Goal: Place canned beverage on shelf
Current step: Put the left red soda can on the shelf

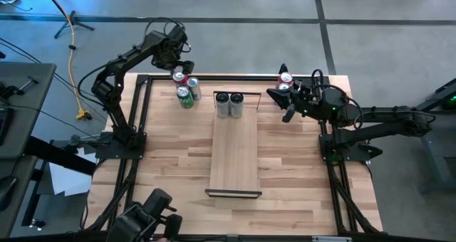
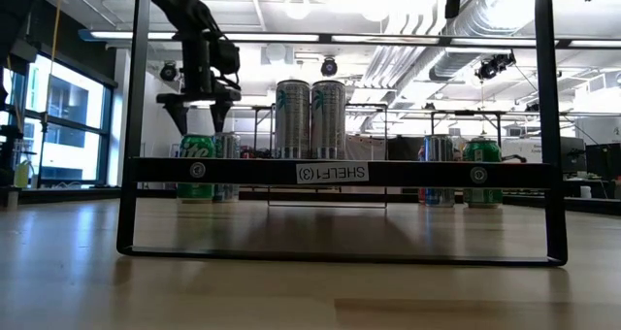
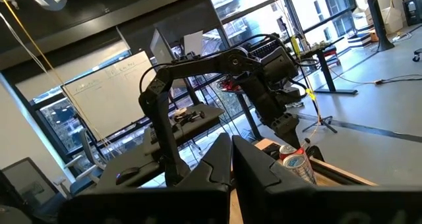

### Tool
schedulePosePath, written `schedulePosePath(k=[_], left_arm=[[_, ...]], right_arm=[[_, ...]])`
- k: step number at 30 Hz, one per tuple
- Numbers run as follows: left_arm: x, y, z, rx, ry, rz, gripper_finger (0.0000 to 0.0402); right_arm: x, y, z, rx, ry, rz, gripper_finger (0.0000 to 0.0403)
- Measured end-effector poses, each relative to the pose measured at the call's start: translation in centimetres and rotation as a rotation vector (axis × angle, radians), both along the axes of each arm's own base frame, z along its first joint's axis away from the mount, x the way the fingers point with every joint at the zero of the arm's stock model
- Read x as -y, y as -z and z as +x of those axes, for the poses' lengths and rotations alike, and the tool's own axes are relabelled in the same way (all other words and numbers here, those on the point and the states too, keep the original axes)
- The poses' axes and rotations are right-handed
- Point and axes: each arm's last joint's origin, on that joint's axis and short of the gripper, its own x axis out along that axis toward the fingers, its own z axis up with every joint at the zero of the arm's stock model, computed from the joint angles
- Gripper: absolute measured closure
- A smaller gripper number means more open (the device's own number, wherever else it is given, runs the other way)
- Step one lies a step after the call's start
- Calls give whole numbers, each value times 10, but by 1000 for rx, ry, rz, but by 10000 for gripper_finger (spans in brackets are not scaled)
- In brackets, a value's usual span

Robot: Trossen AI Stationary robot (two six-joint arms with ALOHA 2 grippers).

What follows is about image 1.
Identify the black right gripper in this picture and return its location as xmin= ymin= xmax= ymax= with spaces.
xmin=266 ymin=85 xmax=323 ymax=124

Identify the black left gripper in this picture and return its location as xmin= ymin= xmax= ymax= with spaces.
xmin=152 ymin=24 xmax=196 ymax=76

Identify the red Fanta can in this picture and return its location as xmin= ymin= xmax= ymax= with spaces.
xmin=172 ymin=71 xmax=187 ymax=90
xmin=279 ymin=71 xmax=295 ymax=88

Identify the silver can black lid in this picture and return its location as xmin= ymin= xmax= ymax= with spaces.
xmin=229 ymin=91 xmax=245 ymax=120
xmin=214 ymin=91 xmax=231 ymax=120

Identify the green Sprite can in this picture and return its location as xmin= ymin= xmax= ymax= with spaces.
xmin=176 ymin=85 xmax=195 ymax=110

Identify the black tripod stand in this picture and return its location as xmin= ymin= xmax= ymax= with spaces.
xmin=53 ymin=9 xmax=95 ymax=40

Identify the workbench with grey legs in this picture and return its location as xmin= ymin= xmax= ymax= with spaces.
xmin=391 ymin=77 xmax=456 ymax=195

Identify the black bulky device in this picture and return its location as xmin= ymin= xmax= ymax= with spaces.
xmin=105 ymin=187 xmax=183 ymax=242

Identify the dark grey desk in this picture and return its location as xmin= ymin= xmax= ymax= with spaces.
xmin=0 ymin=62 xmax=57 ymax=238

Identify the black clamp tool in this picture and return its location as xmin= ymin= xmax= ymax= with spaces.
xmin=0 ymin=76 xmax=40 ymax=100

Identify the black box green light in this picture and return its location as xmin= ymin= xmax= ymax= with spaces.
xmin=441 ymin=92 xmax=456 ymax=111

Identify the black computer mouse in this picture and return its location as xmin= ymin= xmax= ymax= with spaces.
xmin=0 ymin=176 xmax=18 ymax=211

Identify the wooden shelf black metal frame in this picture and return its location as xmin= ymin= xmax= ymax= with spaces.
xmin=204 ymin=90 xmax=264 ymax=199

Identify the yellow floor cable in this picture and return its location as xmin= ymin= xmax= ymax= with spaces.
xmin=66 ymin=19 xmax=92 ymax=121

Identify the silver metal bracket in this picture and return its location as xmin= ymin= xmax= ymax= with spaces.
xmin=312 ymin=236 xmax=353 ymax=242

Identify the black floor cable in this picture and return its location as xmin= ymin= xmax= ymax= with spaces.
xmin=38 ymin=0 xmax=74 ymax=24

